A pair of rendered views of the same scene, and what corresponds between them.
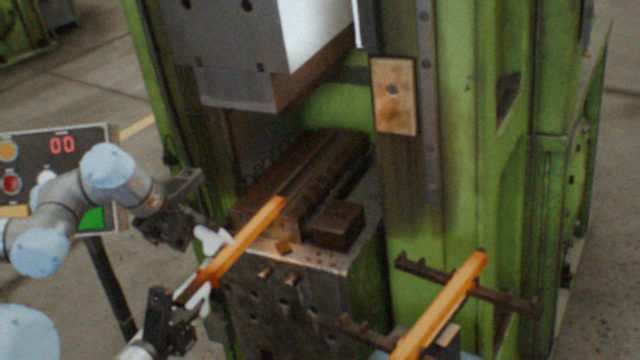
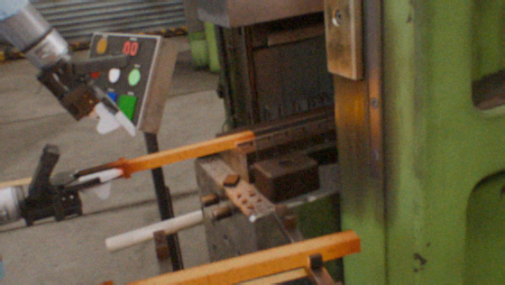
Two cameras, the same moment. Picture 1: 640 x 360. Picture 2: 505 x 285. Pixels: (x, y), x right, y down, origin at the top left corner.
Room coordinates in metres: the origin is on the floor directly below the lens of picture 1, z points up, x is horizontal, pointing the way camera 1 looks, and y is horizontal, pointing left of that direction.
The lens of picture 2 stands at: (0.40, -0.59, 1.44)
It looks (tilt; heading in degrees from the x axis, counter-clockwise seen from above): 21 degrees down; 36
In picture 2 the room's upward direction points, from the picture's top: 7 degrees counter-clockwise
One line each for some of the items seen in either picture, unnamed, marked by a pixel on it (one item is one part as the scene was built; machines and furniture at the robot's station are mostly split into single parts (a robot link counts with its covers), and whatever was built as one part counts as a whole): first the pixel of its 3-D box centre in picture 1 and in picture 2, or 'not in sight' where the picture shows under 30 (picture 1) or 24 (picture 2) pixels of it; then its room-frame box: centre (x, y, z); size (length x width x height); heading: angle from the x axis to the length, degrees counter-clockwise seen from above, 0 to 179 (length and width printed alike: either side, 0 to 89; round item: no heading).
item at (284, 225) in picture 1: (304, 178); (306, 133); (1.51, 0.04, 0.96); 0.42 x 0.20 x 0.09; 148
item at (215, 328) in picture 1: (221, 327); not in sight; (1.62, 0.39, 0.36); 0.09 x 0.07 x 0.12; 58
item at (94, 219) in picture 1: (89, 214); (127, 108); (1.42, 0.59, 1.01); 0.07 x 0.05 x 0.07; 83
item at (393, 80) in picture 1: (394, 96); (343, 28); (1.27, -0.18, 1.27); 0.09 x 0.02 x 0.17; 58
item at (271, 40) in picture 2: (303, 75); (317, 20); (1.53, 0.00, 1.24); 0.30 x 0.07 x 0.06; 148
